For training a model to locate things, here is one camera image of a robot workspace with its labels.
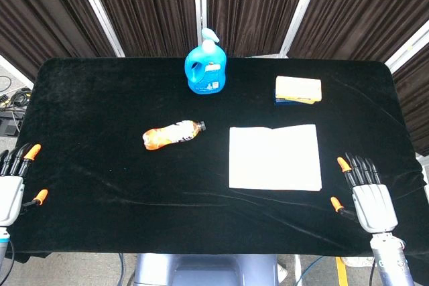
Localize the cream box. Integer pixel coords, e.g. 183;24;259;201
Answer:
275;76;322;102

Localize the black floor box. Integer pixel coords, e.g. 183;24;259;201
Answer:
0;111;25;138

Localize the blue cable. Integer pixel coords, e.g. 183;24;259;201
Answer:
116;254;127;286
296;255;325;286

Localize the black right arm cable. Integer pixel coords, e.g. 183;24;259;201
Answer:
367;257;378;286

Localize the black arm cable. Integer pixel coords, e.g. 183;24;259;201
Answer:
367;257;378;286
5;238;17;277

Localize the blue detergent bottle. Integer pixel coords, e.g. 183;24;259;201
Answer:
184;27;227;95

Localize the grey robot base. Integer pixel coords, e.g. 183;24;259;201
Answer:
129;254;281;286

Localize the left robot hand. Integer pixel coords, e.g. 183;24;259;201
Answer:
0;143;49;228

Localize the brown curtain panel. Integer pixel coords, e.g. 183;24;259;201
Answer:
0;0;117;81
391;48;429;157
83;0;199;58
287;0;429;61
205;0;314;58

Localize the orange drink bottle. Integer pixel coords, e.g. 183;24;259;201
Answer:
142;119;206;151

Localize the black cable bundle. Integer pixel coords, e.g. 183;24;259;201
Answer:
0;86;33;113

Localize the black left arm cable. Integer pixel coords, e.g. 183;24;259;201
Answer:
5;238;17;277

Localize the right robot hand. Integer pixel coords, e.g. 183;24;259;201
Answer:
330;153;400;234

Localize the black velvet tablecloth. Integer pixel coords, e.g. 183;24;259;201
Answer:
6;57;428;263

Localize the white shoe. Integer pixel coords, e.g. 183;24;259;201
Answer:
341;256;375;269
276;263;289;284

